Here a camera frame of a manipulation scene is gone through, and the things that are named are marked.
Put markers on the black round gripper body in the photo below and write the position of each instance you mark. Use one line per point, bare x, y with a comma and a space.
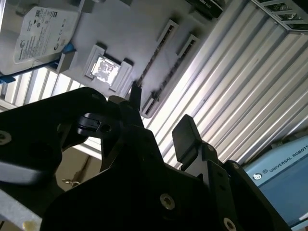
108, 207

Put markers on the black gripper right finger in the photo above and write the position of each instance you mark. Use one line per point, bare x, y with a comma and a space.
186, 137

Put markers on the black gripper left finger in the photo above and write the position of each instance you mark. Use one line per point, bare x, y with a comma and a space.
36, 125

